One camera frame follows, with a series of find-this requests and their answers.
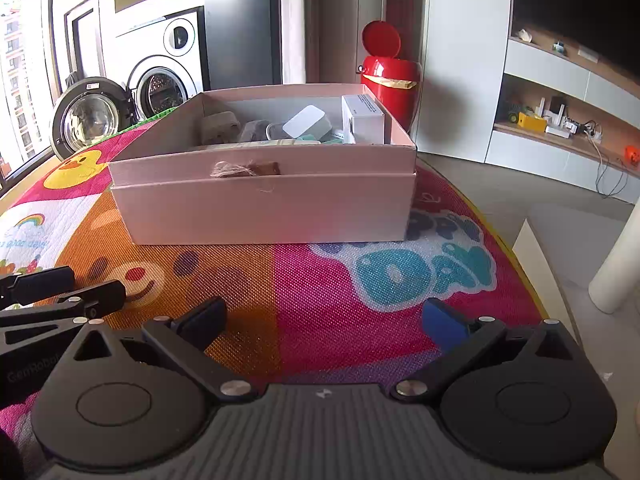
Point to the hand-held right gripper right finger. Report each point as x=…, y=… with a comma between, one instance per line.
x=442, y=319

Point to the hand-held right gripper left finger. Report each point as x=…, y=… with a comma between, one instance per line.
x=207, y=317

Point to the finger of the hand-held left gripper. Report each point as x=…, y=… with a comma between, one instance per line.
x=40, y=282
x=100, y=297

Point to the pink cardboard box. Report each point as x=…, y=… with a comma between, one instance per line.
x=260, y=210

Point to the colourful printed play mat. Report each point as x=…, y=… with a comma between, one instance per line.
x=325, y=285

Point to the twine with brown tag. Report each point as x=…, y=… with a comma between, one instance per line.
x=245, y=170

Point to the white washing machine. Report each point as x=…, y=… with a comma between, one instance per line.
x=85, y=120

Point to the white table leg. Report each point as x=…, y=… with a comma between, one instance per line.
x=615, y=260

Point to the grey plug adapter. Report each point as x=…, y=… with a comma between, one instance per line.
x=220, y=127

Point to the black framed window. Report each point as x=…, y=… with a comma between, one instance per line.
x=15, y=85

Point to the dark cloth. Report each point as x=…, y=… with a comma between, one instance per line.
x=72, y=80

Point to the white rectangular box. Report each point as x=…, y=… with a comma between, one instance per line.
x=362, y=120

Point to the yellow box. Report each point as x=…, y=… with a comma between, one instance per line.
x=531, y=122

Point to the green toy tractor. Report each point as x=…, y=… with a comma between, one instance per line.
x=513, y=111

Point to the white router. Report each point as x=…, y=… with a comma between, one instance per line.
x=560, y=130

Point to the red trash bin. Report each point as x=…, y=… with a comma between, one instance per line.
x=390, y=85

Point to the small orange object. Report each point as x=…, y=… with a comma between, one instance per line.
x=633, y=154

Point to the grey tall cabinet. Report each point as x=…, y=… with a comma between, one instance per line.
x=240, y=25

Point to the small white ornament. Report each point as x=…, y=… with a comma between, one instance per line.
x=523, y=35

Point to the flat white card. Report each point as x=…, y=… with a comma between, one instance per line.
x=588, y=54

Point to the white wall shelf unit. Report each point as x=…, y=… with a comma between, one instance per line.
x=545, y=67

